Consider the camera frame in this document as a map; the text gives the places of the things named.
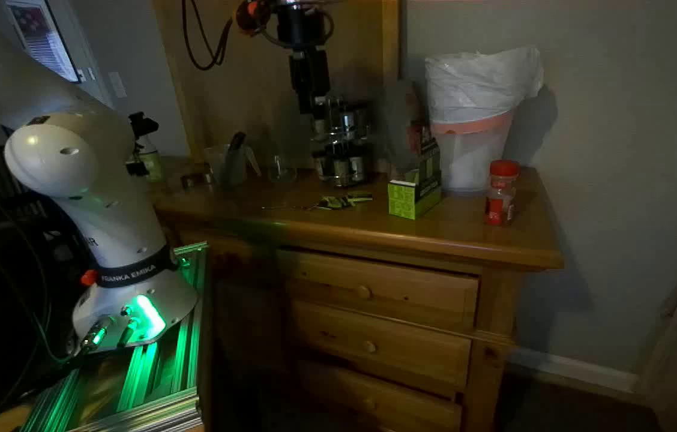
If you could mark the red lid spice jar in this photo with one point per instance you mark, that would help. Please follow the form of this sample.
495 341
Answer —
501 192

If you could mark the white light switch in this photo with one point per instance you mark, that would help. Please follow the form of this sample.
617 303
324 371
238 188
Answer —
115 84

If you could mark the green sachet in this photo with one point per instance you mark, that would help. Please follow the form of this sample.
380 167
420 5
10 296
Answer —
330 201
359 197

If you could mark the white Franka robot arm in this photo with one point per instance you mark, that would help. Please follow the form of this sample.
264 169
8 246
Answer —
111 212

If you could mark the medium wooden drawer front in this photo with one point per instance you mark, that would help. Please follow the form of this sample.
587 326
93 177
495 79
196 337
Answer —
401 349

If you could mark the large wooden drawer front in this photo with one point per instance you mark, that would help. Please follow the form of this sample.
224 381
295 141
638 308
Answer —
401 290

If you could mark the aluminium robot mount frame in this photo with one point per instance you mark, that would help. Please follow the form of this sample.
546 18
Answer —
146 374

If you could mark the wooden back panel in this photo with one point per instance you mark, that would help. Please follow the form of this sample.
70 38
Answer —
249 87

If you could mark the small wooden drawer front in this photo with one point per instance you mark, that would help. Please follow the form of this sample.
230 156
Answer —
401 403

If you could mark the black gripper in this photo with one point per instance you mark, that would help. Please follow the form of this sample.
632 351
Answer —
308 79

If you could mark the wooden dresser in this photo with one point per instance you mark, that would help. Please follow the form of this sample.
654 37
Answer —
401 241

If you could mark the white plastic bin liner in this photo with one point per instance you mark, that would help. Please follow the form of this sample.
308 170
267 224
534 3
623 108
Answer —
479 79

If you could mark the clear plastic cup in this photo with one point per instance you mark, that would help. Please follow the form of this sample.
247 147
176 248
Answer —
218 169

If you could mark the dark utensil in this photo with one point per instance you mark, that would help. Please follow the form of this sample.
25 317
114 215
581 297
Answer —
236 156

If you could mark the green cardboard box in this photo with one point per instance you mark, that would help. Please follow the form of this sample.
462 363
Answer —
414 194

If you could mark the white baseboard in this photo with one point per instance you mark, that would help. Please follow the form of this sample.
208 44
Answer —
569 372

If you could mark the white trash bin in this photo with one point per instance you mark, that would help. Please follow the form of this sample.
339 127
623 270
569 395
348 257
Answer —
470 156

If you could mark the wall picture frame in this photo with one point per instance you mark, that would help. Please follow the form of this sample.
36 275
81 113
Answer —
40 37

